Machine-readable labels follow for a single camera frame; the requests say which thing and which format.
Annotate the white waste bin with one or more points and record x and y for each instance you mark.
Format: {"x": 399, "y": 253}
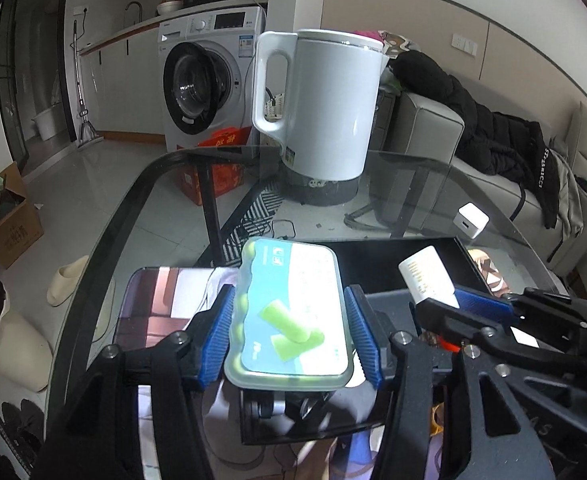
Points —
{"x": 46, "y": 123}

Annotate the red gift box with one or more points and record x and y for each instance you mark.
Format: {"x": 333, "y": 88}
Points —
{"x": 225, "y": 177}

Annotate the white tape roll dispenser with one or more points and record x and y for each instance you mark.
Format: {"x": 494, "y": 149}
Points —
{"x": 296, "y": 405}

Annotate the white front load washing machine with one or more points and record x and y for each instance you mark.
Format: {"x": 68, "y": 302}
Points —
{"x": 206, "y": 63}

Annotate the black open storage box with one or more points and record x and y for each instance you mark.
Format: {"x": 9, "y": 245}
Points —
{"x": 373, "y": 266}

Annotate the white glue tube red cap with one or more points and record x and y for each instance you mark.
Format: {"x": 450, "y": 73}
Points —
{"x": 426, "y": 278}

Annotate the white wall socket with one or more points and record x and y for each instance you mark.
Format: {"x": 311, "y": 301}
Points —
{"x": 465, "y": 45}

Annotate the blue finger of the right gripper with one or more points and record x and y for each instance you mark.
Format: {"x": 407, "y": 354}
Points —
{"x": 486, "y": 306}

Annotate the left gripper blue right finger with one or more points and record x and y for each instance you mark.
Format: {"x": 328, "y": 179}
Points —
{"x": 369, "y": 339}

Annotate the white electric kettle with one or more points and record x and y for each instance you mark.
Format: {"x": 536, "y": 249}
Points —
{"x": 331, "y": 87}

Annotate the green plastic blister pack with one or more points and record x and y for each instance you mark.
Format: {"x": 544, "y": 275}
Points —
{"x": 289, "y": 329}

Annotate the cardboard box on floor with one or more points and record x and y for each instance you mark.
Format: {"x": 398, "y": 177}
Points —
{"x": 20, "y": 224}

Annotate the white bowl on counter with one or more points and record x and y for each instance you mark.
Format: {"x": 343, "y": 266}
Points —
{"x": 167, "y": 7}

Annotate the white power adapter cube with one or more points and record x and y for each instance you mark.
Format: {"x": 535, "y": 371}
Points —
{"x": 471, "y": 220}

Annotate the beige slipper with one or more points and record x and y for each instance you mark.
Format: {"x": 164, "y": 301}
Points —
{"x": 65, "y": 281}

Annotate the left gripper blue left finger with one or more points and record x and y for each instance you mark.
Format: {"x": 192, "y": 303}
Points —
{"x": 217, "y": 341}

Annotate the grey sofa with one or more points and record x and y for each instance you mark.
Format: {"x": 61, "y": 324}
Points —
{"x": 427, "y": 129}

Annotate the black puffer jacket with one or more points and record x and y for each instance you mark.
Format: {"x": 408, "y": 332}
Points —
{"x": 493, "y": 143}

